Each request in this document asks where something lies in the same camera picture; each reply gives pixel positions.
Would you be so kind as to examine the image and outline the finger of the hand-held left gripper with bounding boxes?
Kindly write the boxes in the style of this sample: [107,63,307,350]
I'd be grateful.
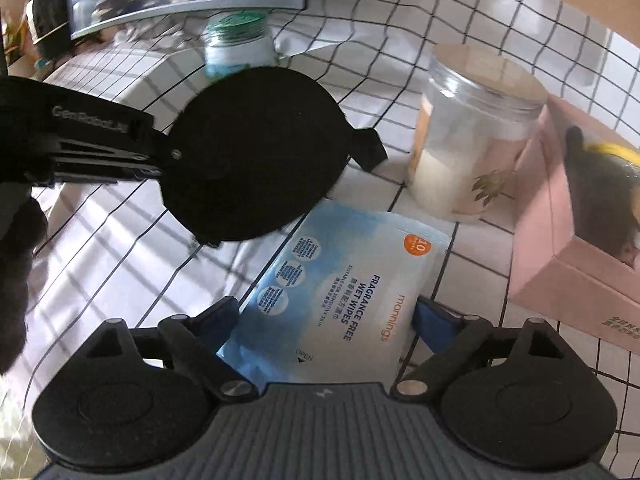
[348,127,389,174]

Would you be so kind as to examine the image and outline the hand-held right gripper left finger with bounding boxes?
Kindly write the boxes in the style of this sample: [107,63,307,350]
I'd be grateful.
[86,295,257,405]

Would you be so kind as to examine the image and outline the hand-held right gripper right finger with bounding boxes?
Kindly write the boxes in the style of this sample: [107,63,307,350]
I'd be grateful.
[391,295,567,404]

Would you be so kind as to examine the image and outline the blue wet wipes pack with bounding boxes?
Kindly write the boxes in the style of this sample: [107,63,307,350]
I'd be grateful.
[217,199,452,387]

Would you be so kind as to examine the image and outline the person's left forearm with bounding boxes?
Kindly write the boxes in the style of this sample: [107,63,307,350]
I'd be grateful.
[0,196,49,377]

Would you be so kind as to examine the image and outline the clear plastic jar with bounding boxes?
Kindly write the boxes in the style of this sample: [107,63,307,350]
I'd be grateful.
[405,42,550,224]

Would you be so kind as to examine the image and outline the green-lidded small jar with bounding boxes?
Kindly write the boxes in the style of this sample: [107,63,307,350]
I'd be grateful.
[202,9,279,80]

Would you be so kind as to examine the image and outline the pink cardboard box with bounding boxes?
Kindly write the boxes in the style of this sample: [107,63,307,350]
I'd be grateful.
[507,95,640,362]

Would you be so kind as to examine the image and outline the white cloth with black lines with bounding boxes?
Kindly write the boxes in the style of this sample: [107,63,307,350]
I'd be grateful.
[0,0,640,441]

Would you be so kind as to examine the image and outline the black and yellow plush toy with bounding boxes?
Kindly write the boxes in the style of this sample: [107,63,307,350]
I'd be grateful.
[564,126,640,267]

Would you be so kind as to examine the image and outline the black and white device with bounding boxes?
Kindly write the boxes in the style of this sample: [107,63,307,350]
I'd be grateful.
[24,0,77,59]

